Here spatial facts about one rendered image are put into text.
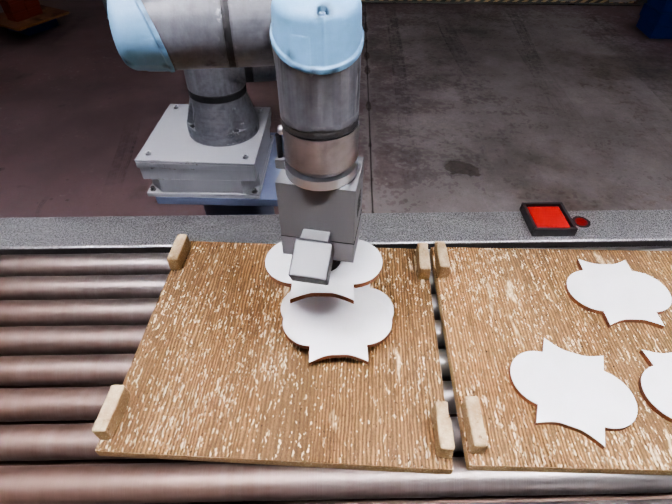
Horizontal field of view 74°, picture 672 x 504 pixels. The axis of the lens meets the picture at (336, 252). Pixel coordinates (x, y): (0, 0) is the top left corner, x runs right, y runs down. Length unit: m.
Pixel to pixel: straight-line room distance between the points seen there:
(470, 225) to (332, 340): 0.38
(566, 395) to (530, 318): 0.12
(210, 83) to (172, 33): 0.46
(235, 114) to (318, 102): 0.58
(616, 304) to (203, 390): 0.59
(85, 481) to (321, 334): 0.32
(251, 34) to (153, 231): 0.48
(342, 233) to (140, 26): 0.27
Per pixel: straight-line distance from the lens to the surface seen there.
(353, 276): 0.55
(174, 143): 1.01
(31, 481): 0.66
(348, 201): 0.46
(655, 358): 0.74
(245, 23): 0.48
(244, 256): 0.75
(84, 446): 0.66
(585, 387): 0.66
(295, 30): 0.38
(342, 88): 0.40
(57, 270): 0.88
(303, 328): 0.61
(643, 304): 0.79
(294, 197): 0.47
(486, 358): 0.65
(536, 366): 0.65
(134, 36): 0.49
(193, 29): 0.48
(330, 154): 0.43
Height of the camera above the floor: 1.46
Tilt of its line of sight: 45 degrees down
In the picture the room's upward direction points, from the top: straight up
